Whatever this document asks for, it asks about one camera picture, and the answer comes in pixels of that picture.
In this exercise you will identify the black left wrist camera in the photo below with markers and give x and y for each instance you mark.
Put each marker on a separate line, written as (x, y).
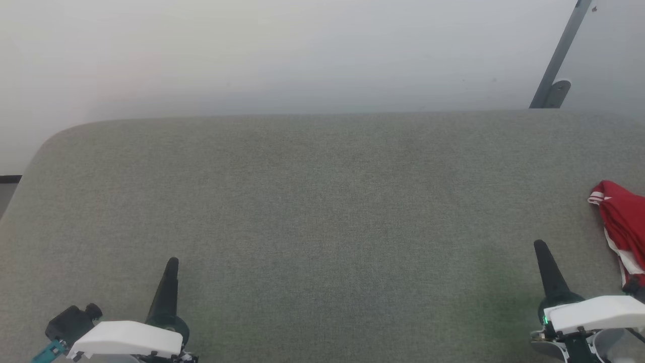
(70, 322)

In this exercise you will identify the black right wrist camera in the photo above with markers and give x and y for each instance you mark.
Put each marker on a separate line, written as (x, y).
(639, 292)

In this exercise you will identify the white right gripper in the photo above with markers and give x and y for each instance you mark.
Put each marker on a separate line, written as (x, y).
(594, 312)

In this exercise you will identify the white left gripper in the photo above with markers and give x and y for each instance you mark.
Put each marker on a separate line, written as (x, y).
(126, 339)

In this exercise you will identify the grey pole bracket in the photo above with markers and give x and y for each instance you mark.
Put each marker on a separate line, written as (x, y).
(558, 93)

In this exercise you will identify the red and white jersey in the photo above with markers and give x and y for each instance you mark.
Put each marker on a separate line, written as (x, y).
(627, 217)

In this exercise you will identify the grey-green fabric sofa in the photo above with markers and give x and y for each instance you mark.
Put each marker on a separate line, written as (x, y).
(322, 212)

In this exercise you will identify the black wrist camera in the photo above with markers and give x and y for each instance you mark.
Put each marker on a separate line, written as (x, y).
(70, 322)
(639, 292)

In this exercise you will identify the black skirting strip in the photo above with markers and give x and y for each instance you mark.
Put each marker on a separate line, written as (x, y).
(10, 179)

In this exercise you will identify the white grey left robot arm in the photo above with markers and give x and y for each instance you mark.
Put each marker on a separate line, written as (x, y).
(126, 359)

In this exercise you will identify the grey metal pole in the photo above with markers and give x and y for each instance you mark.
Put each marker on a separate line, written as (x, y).
(562, 50)

